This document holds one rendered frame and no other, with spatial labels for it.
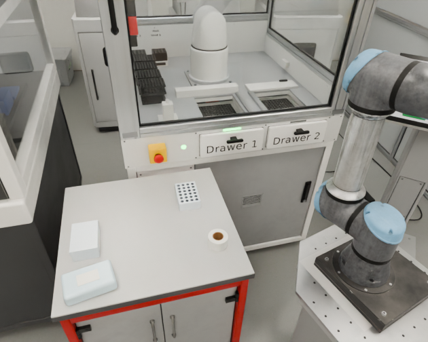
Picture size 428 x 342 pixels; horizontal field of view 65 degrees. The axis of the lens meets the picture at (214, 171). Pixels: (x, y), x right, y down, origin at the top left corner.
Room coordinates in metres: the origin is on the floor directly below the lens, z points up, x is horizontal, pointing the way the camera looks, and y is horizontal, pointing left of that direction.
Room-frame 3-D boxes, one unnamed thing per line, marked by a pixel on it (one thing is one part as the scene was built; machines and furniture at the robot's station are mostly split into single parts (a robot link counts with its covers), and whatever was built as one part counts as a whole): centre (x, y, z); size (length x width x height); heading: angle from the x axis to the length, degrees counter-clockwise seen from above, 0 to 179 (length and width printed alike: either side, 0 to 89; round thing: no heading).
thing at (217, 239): (0.78, -0.02, 0.78); 0.07 x 0.07 x 0.04
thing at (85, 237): (0.75, 0.43, 0.79); 0.13 x 0.09 x 0.05; 16
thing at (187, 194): (1.01, 0.10, 0.78); 0.12 x 0.08 x 0.04; 15
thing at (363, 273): (0.68, -0.49, 0.85); 0.15 x 0.15 x 0.10
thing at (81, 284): (0.60, 0.37, 0.78); 0.15 x 0.10 x 0.04; 116
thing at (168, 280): (0.86, 0.23, 0.38); 0.62 x 0.58 x 0.76; 106
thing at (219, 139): (1.26, -0.07, 0.87); 0.29 x 0.02 x 0.11; 106
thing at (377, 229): (0.69, -0.48, 0.96); 0.13 x 0.12 x 0.14; 38
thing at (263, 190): (1.74, 0.01, 0.40); 1.03 x 0.95 x 0.80; 106
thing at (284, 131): (1.35, -0.38, 0.87); 0.29 x 0.02 x 0.11; 106
